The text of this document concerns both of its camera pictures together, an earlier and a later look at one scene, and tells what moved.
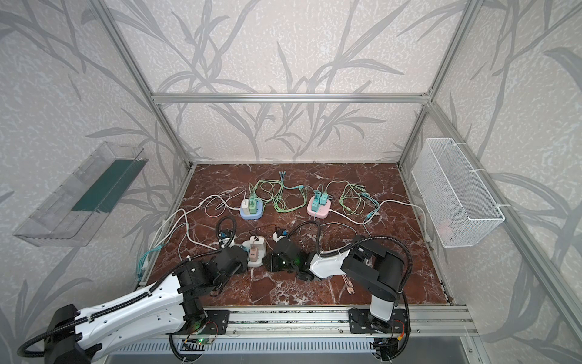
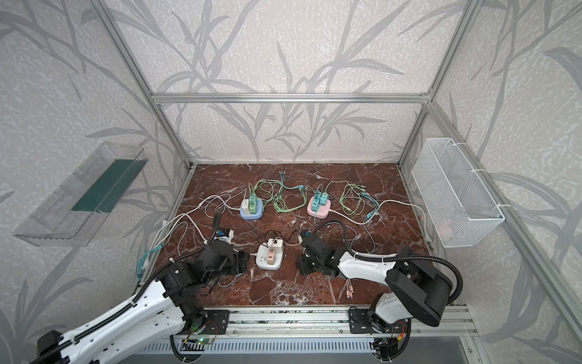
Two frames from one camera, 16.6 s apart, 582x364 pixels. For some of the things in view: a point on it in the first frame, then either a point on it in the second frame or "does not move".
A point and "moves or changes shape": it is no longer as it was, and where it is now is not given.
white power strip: x=256 y=247 moves or changes shape
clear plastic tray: x=95 y=190 does not move
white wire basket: x=459 y=207 does not move
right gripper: x=275 y=258 → x=307 y=254
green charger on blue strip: x=252 y=204 does not move
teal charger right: x=324 y=196 does not move
